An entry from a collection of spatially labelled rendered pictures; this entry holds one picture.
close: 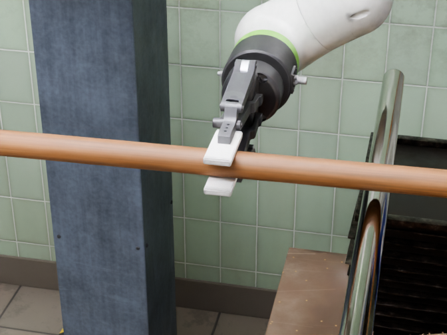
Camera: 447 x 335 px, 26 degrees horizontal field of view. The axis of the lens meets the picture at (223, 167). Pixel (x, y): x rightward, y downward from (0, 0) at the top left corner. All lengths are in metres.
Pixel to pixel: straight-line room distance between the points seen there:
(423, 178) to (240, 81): 0.24
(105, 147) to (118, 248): 0.93
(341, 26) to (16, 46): 1.38
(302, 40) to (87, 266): 0.91
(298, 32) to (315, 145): 1.15
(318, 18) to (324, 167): 0.31
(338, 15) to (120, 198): 0.79
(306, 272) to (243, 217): 0.66
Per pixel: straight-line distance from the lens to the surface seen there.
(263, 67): 1.21
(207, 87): 2.42
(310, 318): 1.83
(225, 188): 1.05
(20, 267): 2.89
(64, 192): 1.97
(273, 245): 2.62
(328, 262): 1.98
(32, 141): 1.11
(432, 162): 1.71
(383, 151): 1.15
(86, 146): 1.09
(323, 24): 1.30
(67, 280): 2.10
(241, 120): 1.08
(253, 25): 1.32
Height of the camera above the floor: 1.72
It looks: 30 degrees down
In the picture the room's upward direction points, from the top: straight up
